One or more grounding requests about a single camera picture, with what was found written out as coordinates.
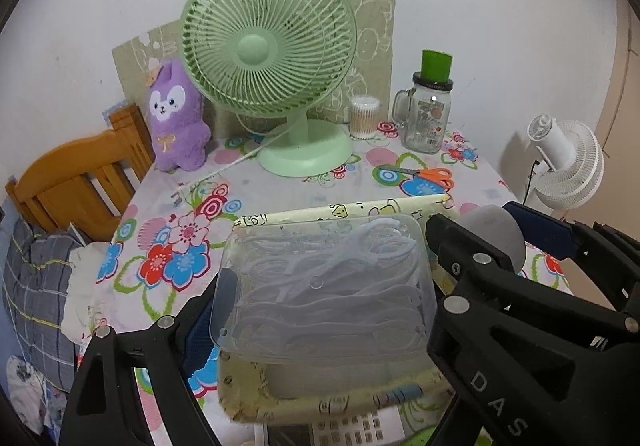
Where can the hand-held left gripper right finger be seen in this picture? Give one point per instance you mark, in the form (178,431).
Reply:
(460,246)

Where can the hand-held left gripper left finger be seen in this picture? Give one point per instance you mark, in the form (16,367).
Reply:
(200,336)

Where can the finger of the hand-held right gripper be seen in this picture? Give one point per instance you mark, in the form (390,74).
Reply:
(545,231)

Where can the yellow printed fabric basket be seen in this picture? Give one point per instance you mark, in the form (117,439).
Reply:
(345,211)

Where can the white clip fan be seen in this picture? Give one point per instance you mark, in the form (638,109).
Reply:
(570,161)

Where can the floral tablecloth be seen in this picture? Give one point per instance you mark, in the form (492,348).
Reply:
(165,236)

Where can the glass mug jar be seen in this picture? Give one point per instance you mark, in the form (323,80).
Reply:
(425,121)

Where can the cotton swab container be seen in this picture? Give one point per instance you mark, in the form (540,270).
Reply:
(364,121)

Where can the grey plaid bedding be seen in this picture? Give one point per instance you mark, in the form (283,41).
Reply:
(35,296)

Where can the white remote control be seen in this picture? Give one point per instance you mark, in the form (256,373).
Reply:
(350,431)

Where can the green plastic cup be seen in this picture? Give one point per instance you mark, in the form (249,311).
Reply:
(436,63)

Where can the white printed cloth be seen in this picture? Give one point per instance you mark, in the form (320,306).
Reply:
(22,386)

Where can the wooden chair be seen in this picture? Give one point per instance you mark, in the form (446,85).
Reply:
(65,176)

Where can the purple plush toy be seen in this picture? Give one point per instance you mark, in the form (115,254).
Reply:
(175,126)

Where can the beige printed board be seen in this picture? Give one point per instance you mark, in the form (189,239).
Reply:
(372,41)

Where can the green desk fan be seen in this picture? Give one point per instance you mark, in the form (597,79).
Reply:
(252,48)

